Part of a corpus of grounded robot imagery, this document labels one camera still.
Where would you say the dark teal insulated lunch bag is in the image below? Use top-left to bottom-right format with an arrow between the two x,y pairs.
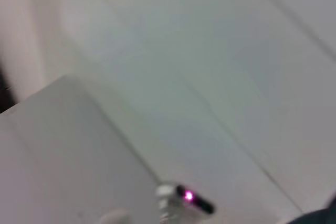
291,195 -> 336,224

